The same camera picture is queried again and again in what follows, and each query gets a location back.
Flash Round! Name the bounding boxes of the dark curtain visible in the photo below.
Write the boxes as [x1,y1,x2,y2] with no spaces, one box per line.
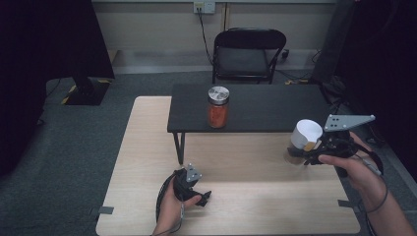
[337,0,417,183]
[0,0,116,178]

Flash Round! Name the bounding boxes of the black wall socket cable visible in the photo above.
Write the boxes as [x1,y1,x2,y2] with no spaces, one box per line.
[196,7,214,66]

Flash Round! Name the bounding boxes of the white paper cup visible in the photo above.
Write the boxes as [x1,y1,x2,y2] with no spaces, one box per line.
[282,118,325,166]

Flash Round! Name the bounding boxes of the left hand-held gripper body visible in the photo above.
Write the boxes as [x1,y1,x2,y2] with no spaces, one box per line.
[172,162,204,203]

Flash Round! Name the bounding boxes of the person's left hand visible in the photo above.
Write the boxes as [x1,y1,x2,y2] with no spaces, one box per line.
[151,182,204,236]

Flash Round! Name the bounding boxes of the black folding chair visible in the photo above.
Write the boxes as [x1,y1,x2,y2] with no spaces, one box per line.
[211,28,287,86]

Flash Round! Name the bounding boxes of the right hand-held gripper black cable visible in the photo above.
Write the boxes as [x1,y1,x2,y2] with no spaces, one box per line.
[353,143,389,214]

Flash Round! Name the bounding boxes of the red spice jar silver lid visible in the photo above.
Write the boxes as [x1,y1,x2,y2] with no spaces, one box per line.
[207,86,231,130]

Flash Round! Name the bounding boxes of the white wall socket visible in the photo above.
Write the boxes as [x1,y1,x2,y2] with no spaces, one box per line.
[193,1,216,15]

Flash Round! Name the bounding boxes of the grey upright panel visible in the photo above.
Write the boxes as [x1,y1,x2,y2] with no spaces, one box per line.
[310,0,357,85]

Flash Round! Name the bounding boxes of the hand-held gripper black cable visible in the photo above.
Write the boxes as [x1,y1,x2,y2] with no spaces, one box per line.
[353,143,389,214]
[154,171,180,224]

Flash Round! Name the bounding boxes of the black floor cables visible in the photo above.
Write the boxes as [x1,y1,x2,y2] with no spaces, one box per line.
[274,48,324,87]

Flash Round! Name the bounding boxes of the black metal shelf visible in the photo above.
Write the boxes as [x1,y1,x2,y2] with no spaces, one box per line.
[166,83,341,166]

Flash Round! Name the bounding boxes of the left hand-held gripper black cable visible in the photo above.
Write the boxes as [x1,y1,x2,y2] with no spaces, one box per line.
[154,171,180,224]

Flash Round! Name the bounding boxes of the black stand base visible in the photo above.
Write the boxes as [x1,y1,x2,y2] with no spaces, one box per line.
[60,76,111,107]

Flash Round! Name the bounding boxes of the person's right hand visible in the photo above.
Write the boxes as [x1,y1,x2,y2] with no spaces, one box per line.
[318,131,389,205]

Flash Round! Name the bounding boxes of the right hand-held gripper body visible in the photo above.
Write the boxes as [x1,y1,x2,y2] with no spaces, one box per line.
[313,113,377,165]

